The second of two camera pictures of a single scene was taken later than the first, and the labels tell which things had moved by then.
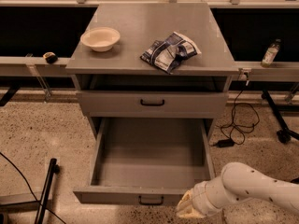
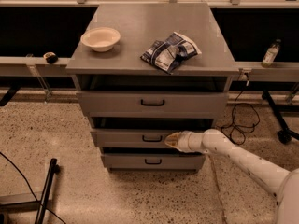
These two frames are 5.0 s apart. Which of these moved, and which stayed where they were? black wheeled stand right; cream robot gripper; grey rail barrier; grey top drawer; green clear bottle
Moved: cream robot gripper
Stayed: grey rail barrier; grey top drawer; green clear bottle; black wheeled stand right
